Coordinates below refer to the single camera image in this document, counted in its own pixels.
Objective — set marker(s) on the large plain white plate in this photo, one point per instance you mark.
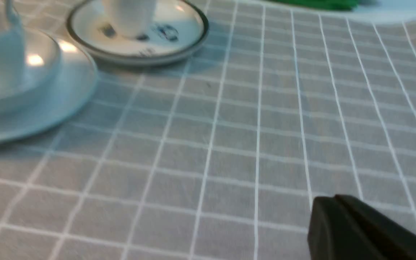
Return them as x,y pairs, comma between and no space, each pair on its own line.
66,95

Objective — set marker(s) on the black rimmed white cup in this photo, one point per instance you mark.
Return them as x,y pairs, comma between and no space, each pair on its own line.
130,18

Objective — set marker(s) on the shallow white bowl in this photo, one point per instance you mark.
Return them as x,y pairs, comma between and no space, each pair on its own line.
40,69

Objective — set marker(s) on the green backdrop cloth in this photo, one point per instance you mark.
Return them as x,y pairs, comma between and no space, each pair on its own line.
337,5

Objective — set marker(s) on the black rimmed cartoon plate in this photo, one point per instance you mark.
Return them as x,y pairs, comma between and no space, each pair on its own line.
178,30

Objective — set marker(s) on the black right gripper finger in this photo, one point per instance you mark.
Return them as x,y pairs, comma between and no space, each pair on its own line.
343,227

